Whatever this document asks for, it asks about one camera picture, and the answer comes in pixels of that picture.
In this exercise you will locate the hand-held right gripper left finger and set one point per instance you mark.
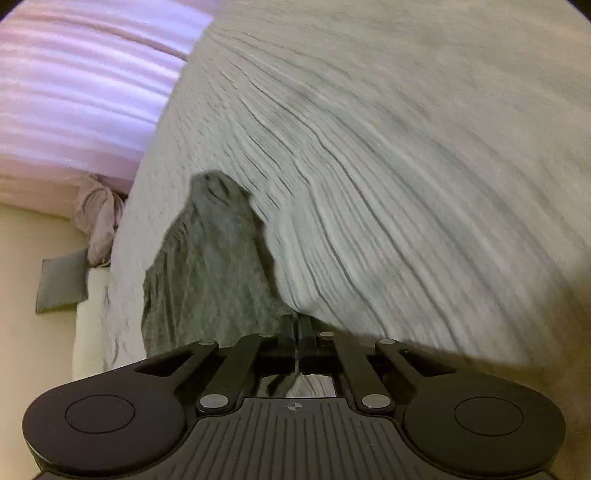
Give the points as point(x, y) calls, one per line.
point(249, 357)

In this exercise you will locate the white pillow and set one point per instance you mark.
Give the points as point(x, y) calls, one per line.
point(90, 323)

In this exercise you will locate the grey plaid cloth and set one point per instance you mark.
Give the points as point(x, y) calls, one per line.
point(207, 267)

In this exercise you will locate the striped white bed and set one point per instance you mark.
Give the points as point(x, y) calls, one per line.
point(378, 147)

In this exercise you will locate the pink drape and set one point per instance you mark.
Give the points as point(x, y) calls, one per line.
point(184, 23)
point(51, 182)

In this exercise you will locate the crumpled pink blanket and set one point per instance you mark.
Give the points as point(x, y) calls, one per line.
point(99, 217)

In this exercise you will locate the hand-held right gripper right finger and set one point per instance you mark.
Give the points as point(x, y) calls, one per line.
point(344, 357)

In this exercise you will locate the white sheer curtain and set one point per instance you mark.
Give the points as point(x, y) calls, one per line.
point(87, 83)

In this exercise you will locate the grey cushion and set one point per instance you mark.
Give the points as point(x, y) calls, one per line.
point(62, 284)

